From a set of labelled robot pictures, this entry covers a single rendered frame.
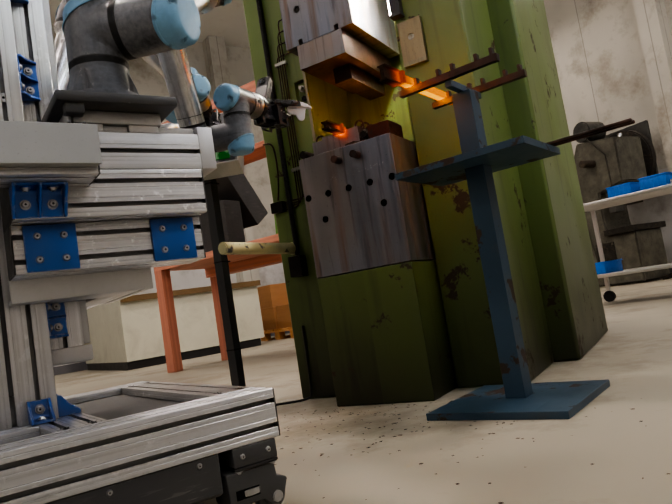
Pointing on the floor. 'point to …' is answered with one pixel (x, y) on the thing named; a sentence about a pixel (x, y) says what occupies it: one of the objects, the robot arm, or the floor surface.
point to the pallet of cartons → (275, 311)
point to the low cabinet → (152, 337)
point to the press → (623, 152)
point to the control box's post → (224, 287)
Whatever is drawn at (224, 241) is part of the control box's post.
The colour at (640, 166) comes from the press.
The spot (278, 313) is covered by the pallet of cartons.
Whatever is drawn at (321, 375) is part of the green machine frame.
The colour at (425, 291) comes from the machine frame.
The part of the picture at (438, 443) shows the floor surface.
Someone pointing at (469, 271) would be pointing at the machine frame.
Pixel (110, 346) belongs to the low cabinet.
